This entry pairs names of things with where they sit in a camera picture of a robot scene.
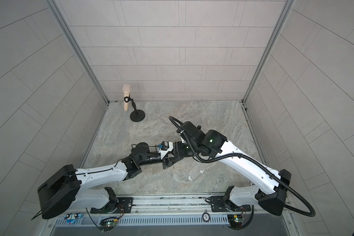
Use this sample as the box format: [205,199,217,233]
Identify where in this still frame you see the circuit board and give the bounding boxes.
[227,215,243,229]
[100,217,119,227]

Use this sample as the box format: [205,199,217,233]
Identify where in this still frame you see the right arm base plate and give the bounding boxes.
[205,196,251,212]

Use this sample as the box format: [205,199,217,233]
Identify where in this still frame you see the poker chip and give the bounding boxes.
[202,212,210,223]

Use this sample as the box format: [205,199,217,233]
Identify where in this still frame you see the right circuit board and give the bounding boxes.
[227,215,243,229]

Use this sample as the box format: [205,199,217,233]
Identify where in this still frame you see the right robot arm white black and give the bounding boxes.
[177,129,291,216]

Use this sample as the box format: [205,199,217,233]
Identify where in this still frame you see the aluminium rail frame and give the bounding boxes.
[45,193,294,226]

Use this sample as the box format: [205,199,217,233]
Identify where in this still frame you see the left circuit board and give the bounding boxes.
[100,217,119,227]

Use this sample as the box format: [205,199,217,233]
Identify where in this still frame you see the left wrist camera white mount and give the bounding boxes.
[157,141,174,159]

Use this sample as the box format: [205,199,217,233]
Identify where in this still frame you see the black corrugated cable conduit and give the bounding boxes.
[169,115,316,231]

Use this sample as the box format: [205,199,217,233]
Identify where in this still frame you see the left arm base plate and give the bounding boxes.
[89,197,134,214]

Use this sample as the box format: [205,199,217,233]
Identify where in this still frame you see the beige microphone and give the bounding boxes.
[123,84,131,111]

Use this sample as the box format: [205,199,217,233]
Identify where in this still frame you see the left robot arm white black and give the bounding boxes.
[36,141,187,219]

